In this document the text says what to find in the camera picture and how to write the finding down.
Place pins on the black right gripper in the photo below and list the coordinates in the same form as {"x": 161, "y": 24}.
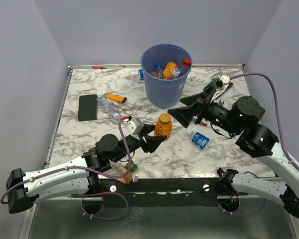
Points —
{"x": 185, "y": 115}

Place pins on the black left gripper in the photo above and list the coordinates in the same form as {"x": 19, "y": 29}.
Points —
{"x": 152, "y": 142}

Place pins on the orange bottle front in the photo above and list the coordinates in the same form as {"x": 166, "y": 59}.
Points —
{"x": 163, "y": 126}

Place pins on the blue label water bottle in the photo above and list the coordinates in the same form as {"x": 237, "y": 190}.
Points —
{"x": 208, "y": 147}

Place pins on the clear bottle white cap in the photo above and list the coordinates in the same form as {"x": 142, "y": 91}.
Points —
{"x": 175, "y": 74}

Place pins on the red cap tea bottle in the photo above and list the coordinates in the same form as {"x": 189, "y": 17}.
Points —
{"x": 185, "y": 66}

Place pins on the large crushed orange-label bottle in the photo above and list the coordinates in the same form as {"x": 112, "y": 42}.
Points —
{"x": 154, "y": 74}

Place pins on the small orange juice bottle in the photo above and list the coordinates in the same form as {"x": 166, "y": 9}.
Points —
{"x": 169, "y": 69}

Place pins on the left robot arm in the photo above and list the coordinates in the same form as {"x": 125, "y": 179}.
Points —
{"x": 80, "y": 176}

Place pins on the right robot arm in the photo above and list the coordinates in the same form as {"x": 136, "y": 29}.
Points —
{"x": 254, "y": 139}

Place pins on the blue plastic bin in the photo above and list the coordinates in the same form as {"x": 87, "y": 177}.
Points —
{"x": 164, "y": 93}

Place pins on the green cap bottle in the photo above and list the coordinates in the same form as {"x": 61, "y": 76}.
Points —
{"x": 133, "y": 167}

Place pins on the orange bottle white cap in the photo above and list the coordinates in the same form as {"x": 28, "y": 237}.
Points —
{"x": 119, "y": 173}

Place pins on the small clear crushed bottle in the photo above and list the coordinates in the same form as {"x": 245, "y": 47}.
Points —
{"x": 109, "y": 107}

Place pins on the orange utility knife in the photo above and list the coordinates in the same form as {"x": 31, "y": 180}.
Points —
{"x": 116, "y": 98}

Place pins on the black box left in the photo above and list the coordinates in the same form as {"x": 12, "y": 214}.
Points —
{"x": 88, "y": 106}

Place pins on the red marker pen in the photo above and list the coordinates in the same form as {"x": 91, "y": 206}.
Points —
{"x": 98, "y": 67}

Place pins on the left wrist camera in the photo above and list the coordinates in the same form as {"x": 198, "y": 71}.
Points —
{"x": 134, "y": 126}

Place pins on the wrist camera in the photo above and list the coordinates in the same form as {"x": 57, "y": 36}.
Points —
{"x": 134, "y": 126}
{"x": 221, "y": 83}

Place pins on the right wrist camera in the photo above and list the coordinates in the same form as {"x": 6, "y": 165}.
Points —
{"x": 221, "y": 83}

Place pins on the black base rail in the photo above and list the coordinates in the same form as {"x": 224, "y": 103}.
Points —
{"x": 171, "y": 192}

